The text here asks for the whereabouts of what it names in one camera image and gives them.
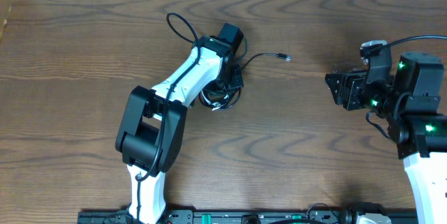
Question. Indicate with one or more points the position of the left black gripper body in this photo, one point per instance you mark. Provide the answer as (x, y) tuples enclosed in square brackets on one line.
[(236, 77)]

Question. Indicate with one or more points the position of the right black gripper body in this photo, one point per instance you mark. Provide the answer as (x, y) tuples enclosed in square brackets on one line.
[(361, 95)]

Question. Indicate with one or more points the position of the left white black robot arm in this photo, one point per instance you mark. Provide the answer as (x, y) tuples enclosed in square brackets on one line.
[(150, 134)]

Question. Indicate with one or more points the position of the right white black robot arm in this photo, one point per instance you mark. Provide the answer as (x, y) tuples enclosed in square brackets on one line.
[(408, 101)]

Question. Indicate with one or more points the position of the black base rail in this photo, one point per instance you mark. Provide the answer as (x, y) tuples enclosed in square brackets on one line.
[(363, 212)]

